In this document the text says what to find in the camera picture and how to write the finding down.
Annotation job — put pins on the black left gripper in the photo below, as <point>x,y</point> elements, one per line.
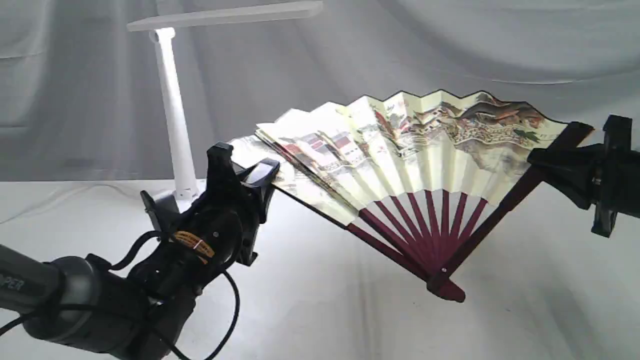
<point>218,230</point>

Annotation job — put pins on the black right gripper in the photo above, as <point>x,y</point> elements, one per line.
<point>605,174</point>

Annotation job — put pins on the painted paper folding fan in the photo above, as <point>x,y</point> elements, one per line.
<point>422,179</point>

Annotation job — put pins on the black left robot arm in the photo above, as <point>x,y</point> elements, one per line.
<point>136,309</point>

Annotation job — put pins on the white desk lamp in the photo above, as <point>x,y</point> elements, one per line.
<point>162,30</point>

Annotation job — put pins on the grey backdrop curtain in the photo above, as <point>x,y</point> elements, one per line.
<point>81,97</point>

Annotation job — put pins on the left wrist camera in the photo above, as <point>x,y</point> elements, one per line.
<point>166,214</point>

